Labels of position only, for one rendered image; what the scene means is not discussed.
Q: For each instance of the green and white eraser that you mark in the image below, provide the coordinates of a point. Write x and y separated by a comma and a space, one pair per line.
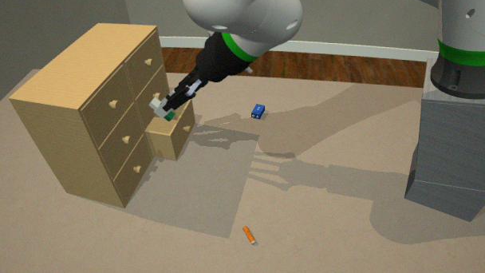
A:
156, 103

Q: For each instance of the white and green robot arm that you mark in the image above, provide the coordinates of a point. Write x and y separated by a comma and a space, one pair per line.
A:
459, 70

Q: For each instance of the small tan wooden chest of drawers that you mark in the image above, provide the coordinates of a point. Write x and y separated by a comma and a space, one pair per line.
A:
49, 105

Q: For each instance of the brown wooden drawer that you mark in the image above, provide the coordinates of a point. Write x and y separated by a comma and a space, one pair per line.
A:
138, 63
97, 112
121, 139
130, 174
156, 87
166, 139

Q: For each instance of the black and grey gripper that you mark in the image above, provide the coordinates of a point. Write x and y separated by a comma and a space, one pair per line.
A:
203, 72

